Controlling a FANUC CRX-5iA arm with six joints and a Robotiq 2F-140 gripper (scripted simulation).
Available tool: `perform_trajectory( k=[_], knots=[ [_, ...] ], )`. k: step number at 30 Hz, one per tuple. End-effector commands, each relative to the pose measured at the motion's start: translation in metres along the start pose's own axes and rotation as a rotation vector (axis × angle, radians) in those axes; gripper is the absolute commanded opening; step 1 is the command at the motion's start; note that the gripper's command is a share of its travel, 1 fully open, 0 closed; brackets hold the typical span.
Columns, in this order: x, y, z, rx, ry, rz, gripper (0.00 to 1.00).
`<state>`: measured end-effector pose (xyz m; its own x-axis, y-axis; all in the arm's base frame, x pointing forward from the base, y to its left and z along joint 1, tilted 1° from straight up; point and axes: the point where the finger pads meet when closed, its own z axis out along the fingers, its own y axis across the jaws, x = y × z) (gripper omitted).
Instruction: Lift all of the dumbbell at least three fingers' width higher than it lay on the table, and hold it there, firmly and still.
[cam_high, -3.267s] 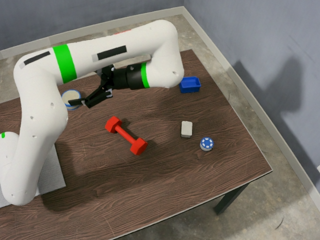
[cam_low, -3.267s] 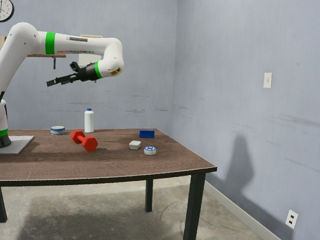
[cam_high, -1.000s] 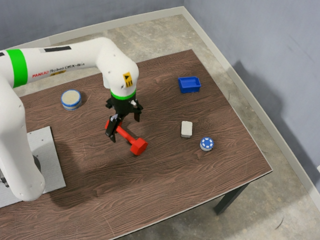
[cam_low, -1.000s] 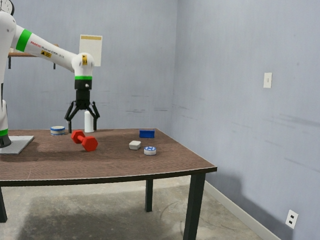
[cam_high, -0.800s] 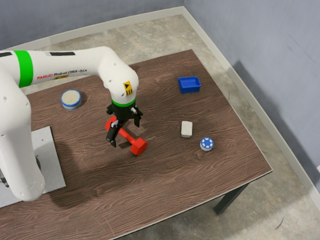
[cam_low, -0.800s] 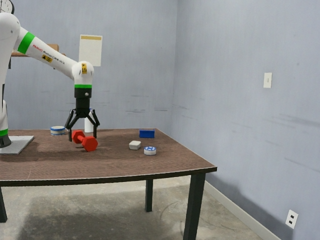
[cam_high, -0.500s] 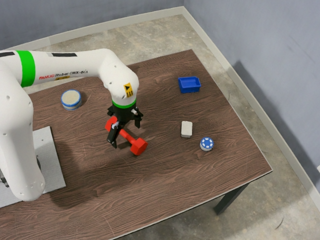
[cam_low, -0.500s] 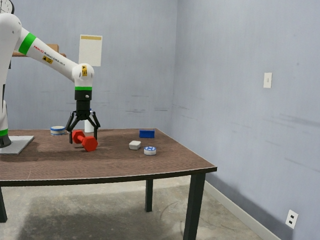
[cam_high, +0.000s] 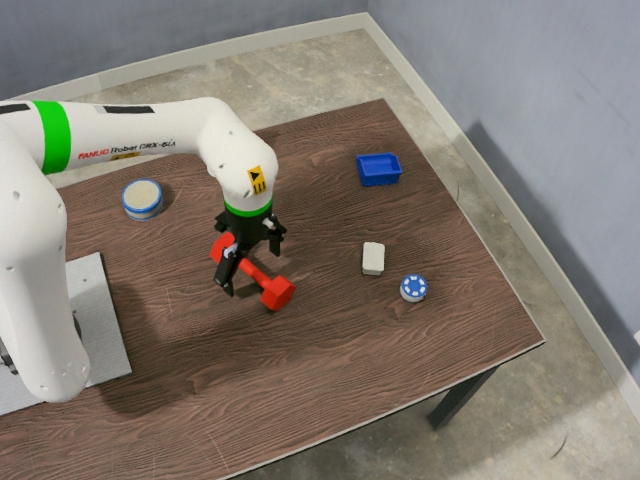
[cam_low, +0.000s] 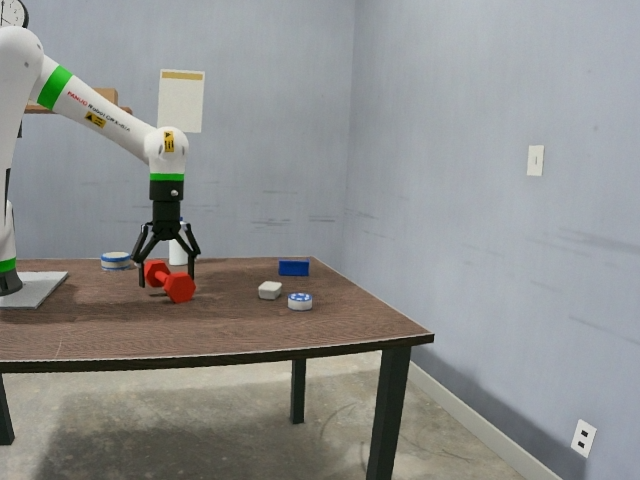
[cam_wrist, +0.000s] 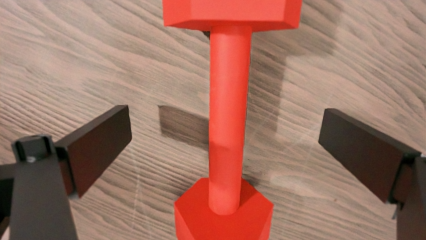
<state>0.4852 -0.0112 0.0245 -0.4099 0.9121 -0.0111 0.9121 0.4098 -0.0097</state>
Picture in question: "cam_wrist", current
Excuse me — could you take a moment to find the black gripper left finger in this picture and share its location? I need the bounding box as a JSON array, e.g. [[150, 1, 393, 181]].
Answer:
[[0, 105, 133, 240]]

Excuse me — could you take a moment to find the red dumbbell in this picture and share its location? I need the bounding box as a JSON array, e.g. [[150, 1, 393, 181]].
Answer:
[[163, 0, 302, 240]]

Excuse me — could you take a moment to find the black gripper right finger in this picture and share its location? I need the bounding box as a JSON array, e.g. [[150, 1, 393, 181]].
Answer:
[[318, 108, 426, 240]]

